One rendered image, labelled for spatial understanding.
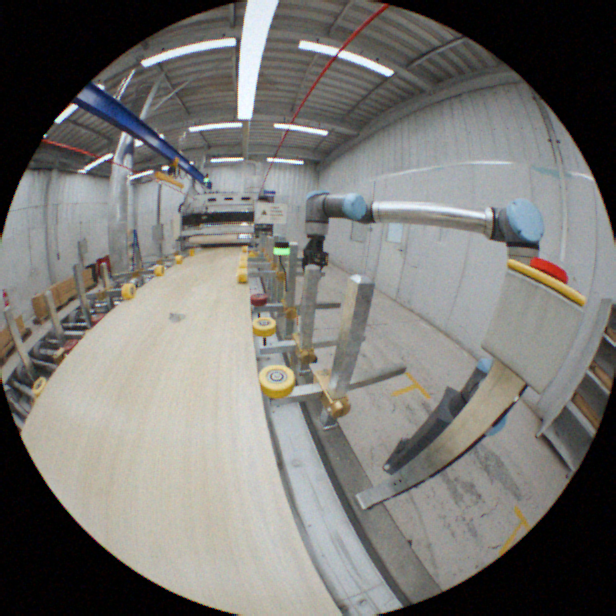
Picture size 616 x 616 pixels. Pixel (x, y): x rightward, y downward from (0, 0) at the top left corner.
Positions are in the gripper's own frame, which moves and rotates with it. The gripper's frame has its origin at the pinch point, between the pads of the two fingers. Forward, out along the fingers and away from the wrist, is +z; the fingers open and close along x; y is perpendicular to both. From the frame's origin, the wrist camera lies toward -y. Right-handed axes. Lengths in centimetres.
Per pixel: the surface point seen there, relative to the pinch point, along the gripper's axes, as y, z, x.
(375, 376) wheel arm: 42.2, 14.9, 6.7
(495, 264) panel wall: -11, -25, 258
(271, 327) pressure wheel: 19.6, 7.9, -19.2
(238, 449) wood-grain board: 58, 8, -30
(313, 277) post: 22.0, -8.5, -7.1
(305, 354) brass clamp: 24.5, 16.7, -9.0
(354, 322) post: 47.0, -7.2, -7.9
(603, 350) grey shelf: 185, -4, 248
